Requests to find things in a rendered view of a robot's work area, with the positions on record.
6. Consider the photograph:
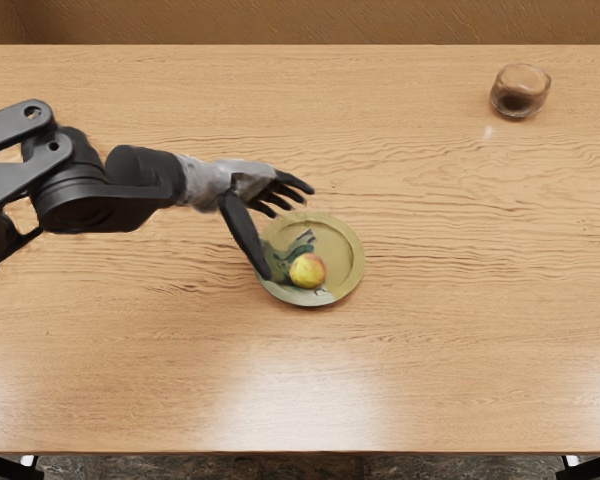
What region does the yellow-green patterned plate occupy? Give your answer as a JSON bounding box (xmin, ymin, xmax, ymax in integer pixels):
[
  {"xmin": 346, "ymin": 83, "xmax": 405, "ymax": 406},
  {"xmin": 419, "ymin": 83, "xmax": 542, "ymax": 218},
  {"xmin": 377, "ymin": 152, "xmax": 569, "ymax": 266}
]
[{"xmin": 254, "ymin": 210, "xmax": 366, "ymax": 308}]

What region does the clear glass cup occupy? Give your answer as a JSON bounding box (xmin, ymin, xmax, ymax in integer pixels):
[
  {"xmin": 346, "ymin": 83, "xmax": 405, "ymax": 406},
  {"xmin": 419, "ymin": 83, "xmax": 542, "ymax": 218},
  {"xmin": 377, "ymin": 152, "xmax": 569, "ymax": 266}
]
[{"xmin": 489, "ymin": 63, "xmax": 553, "ymax": 120}]

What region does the yellow-red apple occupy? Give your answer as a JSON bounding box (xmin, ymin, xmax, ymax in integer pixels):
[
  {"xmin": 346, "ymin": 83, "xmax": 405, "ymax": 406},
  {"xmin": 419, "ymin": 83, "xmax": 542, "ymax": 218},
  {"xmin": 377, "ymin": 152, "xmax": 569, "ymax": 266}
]
[{"xmin": 288, "ymin": 252, "xmax": 327, "ymax": 290}]

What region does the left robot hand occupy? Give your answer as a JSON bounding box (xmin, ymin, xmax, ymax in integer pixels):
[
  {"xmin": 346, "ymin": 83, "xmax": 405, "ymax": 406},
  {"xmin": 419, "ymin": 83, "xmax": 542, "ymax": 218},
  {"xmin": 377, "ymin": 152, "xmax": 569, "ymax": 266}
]
[{"xmin": 176, "ymin": 154, "xmax": 316, "ymax": 281}]

